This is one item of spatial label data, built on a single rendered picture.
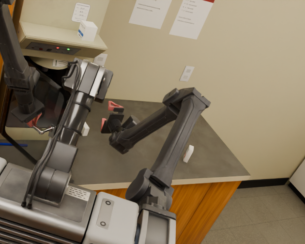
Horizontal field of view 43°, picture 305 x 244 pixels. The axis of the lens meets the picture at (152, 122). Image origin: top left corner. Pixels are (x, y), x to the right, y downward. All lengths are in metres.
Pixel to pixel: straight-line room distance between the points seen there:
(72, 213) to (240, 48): 2.11
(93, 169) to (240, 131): 1.75
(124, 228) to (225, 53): 2.00
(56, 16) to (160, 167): 0.78
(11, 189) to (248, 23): 2.11
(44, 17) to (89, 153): 0.69
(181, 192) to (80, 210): 1.39
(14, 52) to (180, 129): 0.54
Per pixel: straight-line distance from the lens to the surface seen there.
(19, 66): 1.28
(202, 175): 2.11
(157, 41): 2.35
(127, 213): 0.85
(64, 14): 1.58
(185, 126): 1.14
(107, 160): 1.91
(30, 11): 1.55
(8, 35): 1.18
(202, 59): 2.59
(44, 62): 1.70
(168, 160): 1.08
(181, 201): 2.23
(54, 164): 0.78
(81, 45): 1.53
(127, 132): 1.49
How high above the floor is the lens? 2.11
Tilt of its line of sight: 30 degrees down
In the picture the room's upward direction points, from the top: 24 degrees clockwise
